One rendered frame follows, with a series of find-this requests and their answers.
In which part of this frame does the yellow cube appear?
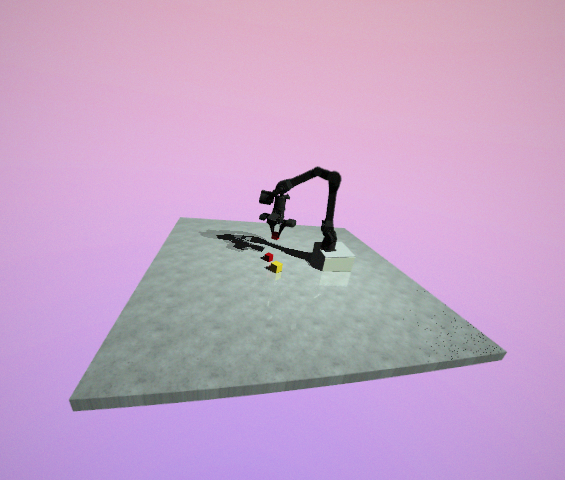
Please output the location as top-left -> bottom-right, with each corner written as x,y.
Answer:
270,261 -> 283,273

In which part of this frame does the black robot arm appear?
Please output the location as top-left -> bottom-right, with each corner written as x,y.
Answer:
259,166 -> 342,252

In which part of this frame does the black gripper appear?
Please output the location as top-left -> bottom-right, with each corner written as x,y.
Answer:
259,206 -> 296,236

